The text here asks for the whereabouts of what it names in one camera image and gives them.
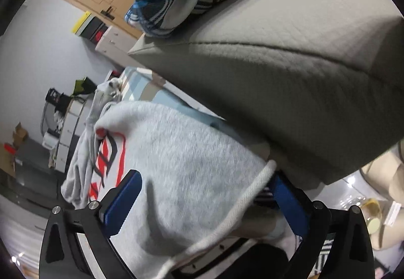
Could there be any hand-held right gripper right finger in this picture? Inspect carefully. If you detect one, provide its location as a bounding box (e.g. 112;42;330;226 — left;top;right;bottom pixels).
271;171;377;279

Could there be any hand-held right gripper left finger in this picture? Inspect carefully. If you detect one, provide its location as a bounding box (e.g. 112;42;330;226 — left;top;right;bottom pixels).
39;169;143;279

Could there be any grey printed hoodie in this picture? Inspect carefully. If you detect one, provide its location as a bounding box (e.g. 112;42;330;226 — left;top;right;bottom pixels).
61;77;295;279

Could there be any yellow object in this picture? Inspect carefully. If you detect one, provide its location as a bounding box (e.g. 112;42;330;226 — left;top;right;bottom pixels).
363;198;382;229

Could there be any white desk with drawers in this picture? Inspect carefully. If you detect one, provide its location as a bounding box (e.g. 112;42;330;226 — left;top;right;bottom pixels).
47;97;92;172

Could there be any white kettle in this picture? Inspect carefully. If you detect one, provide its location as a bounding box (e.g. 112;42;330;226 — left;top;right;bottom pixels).
42;132;59;148

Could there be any beige object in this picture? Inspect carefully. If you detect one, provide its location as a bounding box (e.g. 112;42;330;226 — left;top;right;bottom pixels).
363;143;404;251

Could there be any grey refrigerator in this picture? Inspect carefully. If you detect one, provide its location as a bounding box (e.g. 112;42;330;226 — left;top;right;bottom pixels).
0;137;68;213

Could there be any white curtain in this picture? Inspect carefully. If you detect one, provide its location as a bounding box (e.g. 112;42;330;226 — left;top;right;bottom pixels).
0;197;48;276

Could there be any open cardboard box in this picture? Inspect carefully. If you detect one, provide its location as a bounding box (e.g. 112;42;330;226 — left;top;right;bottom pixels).
13;122;28;147

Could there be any green bouquet black wrap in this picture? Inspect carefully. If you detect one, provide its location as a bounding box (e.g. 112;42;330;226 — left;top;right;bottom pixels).
71;77;97;98

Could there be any black labelled bucket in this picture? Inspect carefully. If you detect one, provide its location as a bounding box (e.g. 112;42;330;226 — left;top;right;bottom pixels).
45;87;71;112

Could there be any grey upholstered headboard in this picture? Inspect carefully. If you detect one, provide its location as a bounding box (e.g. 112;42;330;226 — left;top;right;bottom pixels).
127;0;404;186

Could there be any white cabinet with boxes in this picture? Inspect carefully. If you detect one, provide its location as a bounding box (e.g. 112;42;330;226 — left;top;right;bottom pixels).
95;26;141;68

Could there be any black shoe box red logo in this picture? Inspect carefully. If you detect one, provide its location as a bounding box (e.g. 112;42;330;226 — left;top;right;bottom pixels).
90;28;108;45

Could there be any yellow lid shoe box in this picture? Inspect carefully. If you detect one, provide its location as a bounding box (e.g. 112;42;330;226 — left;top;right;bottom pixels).
72;11;95;36

